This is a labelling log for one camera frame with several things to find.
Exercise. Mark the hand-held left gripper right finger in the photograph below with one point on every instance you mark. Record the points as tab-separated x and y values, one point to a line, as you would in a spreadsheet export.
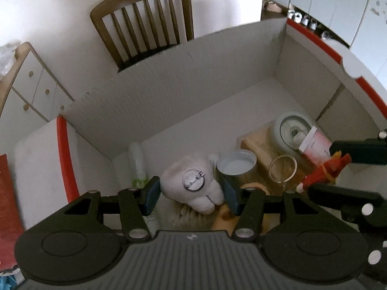
231	198

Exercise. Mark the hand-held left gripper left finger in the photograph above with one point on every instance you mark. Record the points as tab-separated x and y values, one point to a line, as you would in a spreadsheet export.
151	195

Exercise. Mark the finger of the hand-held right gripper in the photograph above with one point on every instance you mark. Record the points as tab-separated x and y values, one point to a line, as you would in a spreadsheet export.
338	196
369	152

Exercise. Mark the red yellow wrapper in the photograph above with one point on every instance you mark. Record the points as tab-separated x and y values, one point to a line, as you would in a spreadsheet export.
325	172

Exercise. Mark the green white tube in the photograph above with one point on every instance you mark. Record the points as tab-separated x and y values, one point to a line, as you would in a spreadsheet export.
137	169

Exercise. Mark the round metal tin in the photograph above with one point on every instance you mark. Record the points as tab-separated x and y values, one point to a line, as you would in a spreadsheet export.
237	166

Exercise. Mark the white plush badge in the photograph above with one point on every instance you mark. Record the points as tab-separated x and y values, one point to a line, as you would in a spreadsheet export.
187	193

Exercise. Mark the pink white small box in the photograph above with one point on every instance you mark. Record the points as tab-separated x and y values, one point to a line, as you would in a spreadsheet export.
316	145

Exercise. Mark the wooden block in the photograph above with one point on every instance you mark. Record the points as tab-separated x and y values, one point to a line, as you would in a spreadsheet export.
260	145

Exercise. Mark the red cardboard box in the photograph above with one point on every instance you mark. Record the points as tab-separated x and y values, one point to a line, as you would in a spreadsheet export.
181	81

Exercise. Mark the beige tape roll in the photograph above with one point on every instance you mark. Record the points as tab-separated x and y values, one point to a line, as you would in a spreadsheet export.
254	186

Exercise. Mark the cream ribbed item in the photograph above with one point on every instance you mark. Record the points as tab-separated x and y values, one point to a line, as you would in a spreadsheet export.
193	217

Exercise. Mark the white shoe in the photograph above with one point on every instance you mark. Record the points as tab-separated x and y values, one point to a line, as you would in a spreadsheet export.
291	14
304	20
313	24
325	35

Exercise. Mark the red paper bag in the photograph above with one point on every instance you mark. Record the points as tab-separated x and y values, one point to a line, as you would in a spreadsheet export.
9	211

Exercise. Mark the white wardrobe cabinet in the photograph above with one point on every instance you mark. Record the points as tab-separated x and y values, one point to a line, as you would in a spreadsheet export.
341	9

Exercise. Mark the white sideboard cabinet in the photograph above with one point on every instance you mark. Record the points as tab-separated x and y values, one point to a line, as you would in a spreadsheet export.
33	87

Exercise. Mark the beige slipper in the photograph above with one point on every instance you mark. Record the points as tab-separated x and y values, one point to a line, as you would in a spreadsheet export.
272	6

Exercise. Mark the wooden chair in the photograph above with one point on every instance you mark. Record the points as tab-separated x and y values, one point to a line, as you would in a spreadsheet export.
145	18

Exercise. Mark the clear plastic bag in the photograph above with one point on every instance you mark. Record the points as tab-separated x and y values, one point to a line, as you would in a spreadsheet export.
6	59

